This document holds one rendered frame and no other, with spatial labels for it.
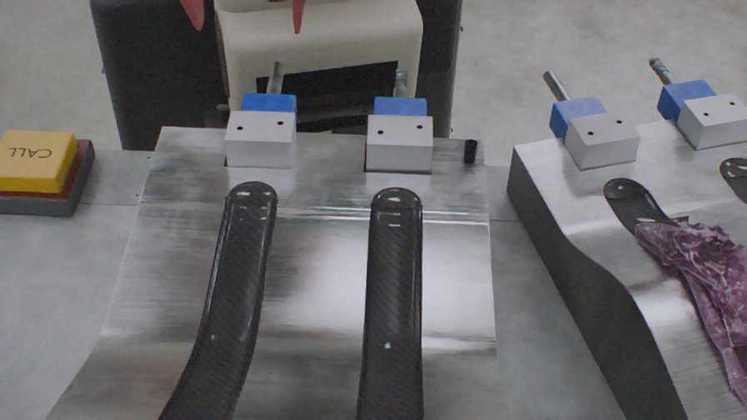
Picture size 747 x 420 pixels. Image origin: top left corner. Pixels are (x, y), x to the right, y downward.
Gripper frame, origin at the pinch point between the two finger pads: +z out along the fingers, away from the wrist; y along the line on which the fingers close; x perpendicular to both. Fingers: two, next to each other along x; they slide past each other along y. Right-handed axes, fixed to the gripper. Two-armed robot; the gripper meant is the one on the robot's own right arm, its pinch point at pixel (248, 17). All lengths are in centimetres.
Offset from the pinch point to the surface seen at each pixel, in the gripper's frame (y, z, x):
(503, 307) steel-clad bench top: 19.9, 21.1, -7.5
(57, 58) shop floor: -73, 98, 133
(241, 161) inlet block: -1.1, 11.4, -2.3
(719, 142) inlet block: 38.8, 15.0, 6.8
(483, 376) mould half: 16.7, 12.0, -21.1
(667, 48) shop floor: 80, 98, 148
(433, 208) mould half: 13.7, 12.1, -6.0
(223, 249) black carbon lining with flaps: -1.3, 12.8, -10.4
